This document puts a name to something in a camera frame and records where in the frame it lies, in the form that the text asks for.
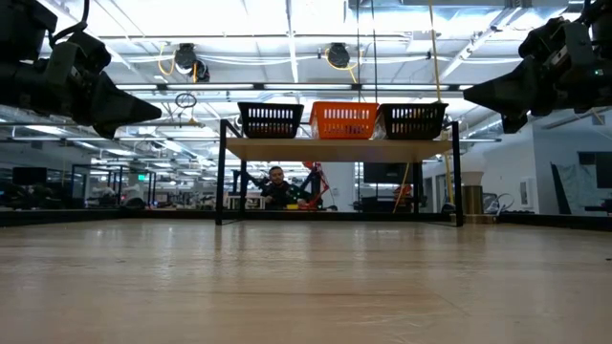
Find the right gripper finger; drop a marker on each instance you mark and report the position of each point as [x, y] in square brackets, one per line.
[516, 88]

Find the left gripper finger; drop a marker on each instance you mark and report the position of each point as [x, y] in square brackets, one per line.
[119, 107]

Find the black plastic mesh basket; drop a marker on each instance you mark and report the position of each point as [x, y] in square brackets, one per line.
[270, 106]
[413, 107]

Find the orange plastic mesh basket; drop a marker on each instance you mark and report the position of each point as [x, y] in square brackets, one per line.
[344, 106]

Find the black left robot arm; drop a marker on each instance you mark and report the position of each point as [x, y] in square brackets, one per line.
[19, 81]

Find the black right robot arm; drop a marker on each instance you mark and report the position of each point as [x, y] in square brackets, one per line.
[603, 86]

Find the red robot arm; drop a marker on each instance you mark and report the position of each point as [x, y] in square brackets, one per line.
[321, 184]

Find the black background monitor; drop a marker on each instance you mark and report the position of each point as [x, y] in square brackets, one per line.
[28, 176]

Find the white bulb lamp wooden base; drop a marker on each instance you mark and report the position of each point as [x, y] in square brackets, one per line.
[473, 200]

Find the black screen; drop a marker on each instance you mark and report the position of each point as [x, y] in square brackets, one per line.
[387, 173]

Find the person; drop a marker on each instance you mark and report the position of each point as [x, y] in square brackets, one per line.
[282, 193]

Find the wooden riser shelf black legs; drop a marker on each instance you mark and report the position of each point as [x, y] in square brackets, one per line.
[334, 149]

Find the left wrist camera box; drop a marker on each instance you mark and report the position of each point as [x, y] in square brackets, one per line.
[104, 130]

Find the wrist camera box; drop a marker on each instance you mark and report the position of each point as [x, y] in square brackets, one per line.
[104, 130]
[514, 123]

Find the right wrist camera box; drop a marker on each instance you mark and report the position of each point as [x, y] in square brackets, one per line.
[514, 123]

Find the black metal rig frame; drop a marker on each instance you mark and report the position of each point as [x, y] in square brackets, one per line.
[48, 216]

